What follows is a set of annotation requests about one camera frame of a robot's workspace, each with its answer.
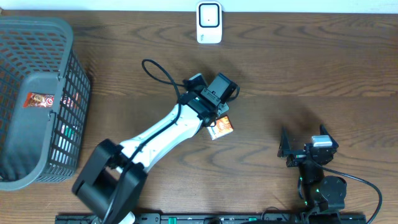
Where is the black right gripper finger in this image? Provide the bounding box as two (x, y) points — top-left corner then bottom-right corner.
(277, 128), (291, 157)
(320, 124), (332, 139)

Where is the small orange snack box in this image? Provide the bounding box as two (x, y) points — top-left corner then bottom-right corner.
(207, 116), (234, 140)

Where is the red chocolate bar wrapper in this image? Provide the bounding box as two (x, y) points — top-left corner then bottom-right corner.
(23, 92), (54, 108)

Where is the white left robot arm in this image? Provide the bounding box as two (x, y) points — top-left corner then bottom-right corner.
(72, 73), (239, 223)

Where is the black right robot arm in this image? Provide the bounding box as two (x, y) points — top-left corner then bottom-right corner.
(277, 125), (347, 223)

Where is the white barcode scanner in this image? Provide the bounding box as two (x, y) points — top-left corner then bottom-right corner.
(197, 1), (223, 44)

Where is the dark grey plastic basket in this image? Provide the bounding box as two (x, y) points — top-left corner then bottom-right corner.
(1, 16), (91, 191)

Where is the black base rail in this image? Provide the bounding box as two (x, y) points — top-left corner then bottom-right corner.
(55, 212), (368, 224)

